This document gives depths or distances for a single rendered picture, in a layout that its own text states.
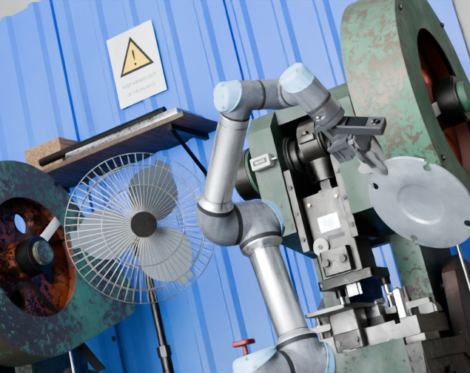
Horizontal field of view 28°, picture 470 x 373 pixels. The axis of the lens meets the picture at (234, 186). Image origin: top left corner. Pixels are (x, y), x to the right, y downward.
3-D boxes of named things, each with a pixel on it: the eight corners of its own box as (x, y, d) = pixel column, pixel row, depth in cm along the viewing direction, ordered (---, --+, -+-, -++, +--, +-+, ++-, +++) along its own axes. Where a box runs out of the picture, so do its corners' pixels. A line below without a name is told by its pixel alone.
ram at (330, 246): (358, 268, 292) (334, 178, 298) (316, 280, 298) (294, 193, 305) (377, 269, 307) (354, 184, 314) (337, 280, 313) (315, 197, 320)
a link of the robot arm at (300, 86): (289, 63, 228) (307, 57, 220) (317, 94, 231) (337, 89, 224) (270, 85, 225) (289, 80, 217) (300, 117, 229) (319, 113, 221)
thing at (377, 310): (380, 315, 295) (376, 301, 296) (337, 327, 301) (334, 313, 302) (389, 314, 303) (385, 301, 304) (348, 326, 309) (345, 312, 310)
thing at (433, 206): (465, 264, 238) (466, 262, 239) (485, 184, 218) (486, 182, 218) (363, 221, 249) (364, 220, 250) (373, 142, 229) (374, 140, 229)
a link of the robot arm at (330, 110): (334, 88, 226) (325, 109, 220) (346, 101, 227) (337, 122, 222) (312, 100, 231) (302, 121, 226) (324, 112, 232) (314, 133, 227)
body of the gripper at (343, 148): (349, 146, 237) (320, 114, 233) (375, 135, 231) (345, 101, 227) (341, 166, 232) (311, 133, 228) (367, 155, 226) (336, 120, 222)
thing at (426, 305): (437, 310, 288) (428, 278, 290) (387, 323, 295) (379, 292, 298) (442, 310, 293) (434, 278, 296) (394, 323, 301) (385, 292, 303)
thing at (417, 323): (422, 333, 277) (417, 314, 279) (291, 367, 297) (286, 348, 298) (450, 329, 303) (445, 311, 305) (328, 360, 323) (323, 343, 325)
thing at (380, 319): (387, 323, 291) (384, 313, 291) (330, 338, 300) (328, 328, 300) (403, 321, 305) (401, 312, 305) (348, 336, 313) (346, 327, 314)
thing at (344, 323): (356, 346, 271) (344, 301, 274) (314, 357, 277) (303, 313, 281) (385, 342, 293) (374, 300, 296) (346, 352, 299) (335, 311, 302)
